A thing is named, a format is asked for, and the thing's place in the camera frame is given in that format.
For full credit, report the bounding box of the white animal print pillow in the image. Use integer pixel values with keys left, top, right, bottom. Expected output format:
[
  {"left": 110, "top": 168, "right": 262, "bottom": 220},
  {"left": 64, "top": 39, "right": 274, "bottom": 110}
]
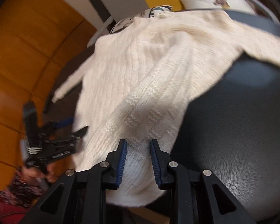
[{"left": 179, "top": 0, "right": 256, "bottom": 14}]

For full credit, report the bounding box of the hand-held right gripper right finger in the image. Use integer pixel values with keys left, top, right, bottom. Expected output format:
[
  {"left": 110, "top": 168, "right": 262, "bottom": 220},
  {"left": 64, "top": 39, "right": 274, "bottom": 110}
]
[{"left": 149, "top": 139, "right": 257, "bottom": 224}]

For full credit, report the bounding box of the red cloth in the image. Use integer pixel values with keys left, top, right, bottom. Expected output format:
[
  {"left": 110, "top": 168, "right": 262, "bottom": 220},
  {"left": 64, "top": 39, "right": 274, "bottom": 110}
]
[{"left": 0, "top": 188, "right": 29, "bottom": 224}]

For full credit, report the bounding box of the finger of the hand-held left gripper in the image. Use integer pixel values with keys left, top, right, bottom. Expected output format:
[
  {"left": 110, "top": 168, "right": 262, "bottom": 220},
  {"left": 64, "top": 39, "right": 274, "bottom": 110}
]
[
  {"left": 48, "top": 117, "right": 74, "bottom": 130},
  {"left": 69, "top": 125, "right": 89, "bottom": 143}
]

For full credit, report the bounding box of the black and white patterned pillow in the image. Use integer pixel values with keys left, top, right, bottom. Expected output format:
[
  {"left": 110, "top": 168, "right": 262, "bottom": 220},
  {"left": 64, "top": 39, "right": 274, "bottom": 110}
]
[{"left": 110, "top": 5, "right": 173, "bottom": 33}]

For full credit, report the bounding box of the person's left hand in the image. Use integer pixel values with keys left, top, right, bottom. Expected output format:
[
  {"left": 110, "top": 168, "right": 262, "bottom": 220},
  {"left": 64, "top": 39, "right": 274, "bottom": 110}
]
[{"left": 22, "top": 161, "right": 59, "bottom": 184}]

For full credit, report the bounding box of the black leather sofa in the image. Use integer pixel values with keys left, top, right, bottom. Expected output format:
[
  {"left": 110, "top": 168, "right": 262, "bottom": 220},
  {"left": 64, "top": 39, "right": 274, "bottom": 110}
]
[{"left": 43, "top": 6, "right": 280, "bottom": 224}]

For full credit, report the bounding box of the cream knit sweater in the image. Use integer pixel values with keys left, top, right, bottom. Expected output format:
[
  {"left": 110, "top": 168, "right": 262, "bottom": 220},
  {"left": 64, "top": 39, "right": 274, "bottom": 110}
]
[{"left": 52, "top": 9, "right": 280, "bottom": 208}]

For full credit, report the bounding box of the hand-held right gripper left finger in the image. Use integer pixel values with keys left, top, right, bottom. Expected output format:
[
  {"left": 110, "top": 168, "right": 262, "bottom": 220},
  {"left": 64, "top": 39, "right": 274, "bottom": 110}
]
[{"left": 19, "top": 139, "right": 127, "bottom": 224}]

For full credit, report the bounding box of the person's left forearm floral sleeve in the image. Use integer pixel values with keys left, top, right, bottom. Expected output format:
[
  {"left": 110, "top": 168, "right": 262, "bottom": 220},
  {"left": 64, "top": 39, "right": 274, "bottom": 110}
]
[{"left": 3, "top": 168, "right": 48, "bottom": 209}]

